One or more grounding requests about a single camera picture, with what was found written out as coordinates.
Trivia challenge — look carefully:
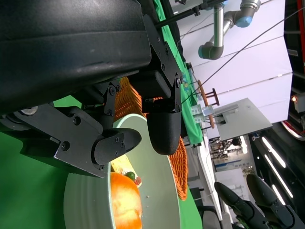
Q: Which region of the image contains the yellow decorated cake slice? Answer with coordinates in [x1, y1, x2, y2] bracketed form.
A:
[111, 155, 142, 188]

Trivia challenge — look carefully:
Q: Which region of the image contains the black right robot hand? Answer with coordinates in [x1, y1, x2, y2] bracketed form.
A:
[214, 174, 305, 229]

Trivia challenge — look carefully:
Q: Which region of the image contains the grey desk panel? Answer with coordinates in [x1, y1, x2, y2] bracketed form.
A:
[209, 97, 273, 141]

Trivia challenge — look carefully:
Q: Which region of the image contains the green tablecloth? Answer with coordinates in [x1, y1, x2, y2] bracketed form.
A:
[0, 0, 203, 229]

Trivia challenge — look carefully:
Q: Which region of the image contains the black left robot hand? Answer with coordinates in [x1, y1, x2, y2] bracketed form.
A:
[0, 0, 183, 178]

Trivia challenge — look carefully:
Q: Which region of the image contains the white orange-striped donut bread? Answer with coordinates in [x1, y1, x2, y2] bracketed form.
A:
[109, 172, 143, 229]

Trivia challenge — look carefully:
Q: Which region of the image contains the brown wooden round stool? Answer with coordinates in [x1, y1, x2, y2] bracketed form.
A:
[197, 80, 220, 129]

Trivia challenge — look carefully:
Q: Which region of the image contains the orange wicker basket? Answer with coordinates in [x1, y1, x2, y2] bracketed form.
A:
[113, 77, 189, 201]

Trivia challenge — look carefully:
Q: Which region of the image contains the grey round bowl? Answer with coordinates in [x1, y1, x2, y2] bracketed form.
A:
[63, 113, 181, 229]

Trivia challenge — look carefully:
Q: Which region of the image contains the thin black hanging cable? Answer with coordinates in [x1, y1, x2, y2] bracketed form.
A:
[180, 6, 305, 105]

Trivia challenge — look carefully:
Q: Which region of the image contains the white box with orange light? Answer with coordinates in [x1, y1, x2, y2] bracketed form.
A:
[291, 94, 305, 113]

